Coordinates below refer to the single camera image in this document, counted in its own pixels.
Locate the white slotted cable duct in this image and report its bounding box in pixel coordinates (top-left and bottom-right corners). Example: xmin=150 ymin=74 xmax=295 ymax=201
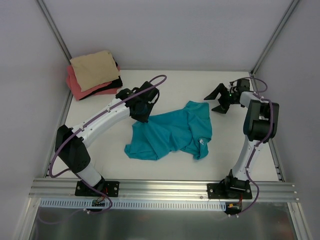
xmin=39 ymin=198 xmax=227 ymax=212

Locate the pink folded t shirt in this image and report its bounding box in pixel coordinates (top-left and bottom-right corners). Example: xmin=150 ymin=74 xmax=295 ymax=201
xmin=65 ymin=65 xmax=119 ymax=101

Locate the right aluminium frame post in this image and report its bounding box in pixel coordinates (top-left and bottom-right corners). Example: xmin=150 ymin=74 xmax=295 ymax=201
xmin=249 ymin=0 xmax=301 ymax=76

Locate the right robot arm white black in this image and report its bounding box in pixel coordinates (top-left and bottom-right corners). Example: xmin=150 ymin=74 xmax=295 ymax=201
xmin=205 ymin=76 xmax=280 ymax=200

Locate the aluminium frame post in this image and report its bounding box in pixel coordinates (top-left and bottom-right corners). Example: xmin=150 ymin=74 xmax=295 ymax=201
xmin=36 ymin=0 xmax=72 ymax=63
xmin=249 ymin=0 xmax=301 ymax=76

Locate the beige folded t shirt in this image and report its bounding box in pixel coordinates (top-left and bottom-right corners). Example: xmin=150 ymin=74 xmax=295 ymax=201
xmin=70 ymin=50 xmax=120 ymax=92

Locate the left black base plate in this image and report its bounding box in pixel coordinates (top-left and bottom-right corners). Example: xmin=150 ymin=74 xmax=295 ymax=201
xmin=74 ymin=179 xmax=120 ymax=198

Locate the aluminium mounting rail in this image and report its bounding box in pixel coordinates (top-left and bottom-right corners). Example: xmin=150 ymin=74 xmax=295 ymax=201
xmin=28 ymin=178 xmax=300 ymax=203

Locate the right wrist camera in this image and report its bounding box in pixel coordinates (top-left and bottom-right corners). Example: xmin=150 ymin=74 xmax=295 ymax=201
xmin=230 ymin=78 xmax=251 ymax=92

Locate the black folded t shirt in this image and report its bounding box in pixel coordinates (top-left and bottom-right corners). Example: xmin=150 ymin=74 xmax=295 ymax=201
xmin=84 ymin=58 xmax=124 ymax=97

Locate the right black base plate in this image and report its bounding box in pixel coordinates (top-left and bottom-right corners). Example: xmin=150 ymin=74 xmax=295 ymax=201
xmin=206 ymin=183 xmax=253 ymax=200

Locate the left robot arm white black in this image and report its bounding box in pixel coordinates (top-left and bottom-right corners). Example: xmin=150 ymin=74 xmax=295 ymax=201
xmin=55 ymin=81 xmax=160 ymax=196

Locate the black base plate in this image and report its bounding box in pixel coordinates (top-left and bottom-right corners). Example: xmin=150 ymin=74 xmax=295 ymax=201
xmin=74 ymin=179 xmax=120 ymax=198
xmin=206 ymin=183 xmax=253 ymax=200

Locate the left aluminium frame post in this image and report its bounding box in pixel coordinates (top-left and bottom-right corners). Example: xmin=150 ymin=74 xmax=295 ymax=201
xmin=36 ymin=0 xmax=72 ymax=63

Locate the teal t shirt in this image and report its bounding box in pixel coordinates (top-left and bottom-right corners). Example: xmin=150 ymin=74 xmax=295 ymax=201
xmin=124 ymin=101 xmax=213 ymax=161

